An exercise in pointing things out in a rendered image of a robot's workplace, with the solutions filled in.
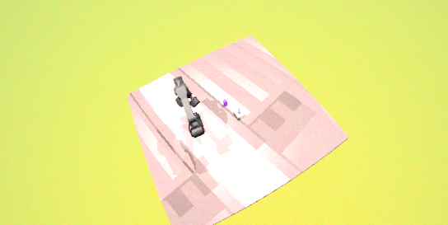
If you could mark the cream block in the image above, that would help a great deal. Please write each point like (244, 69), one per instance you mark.
(240, 116)

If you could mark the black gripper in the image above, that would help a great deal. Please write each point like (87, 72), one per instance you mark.
(194, 100)

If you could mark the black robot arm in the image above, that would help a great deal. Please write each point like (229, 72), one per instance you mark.
(181, 90)

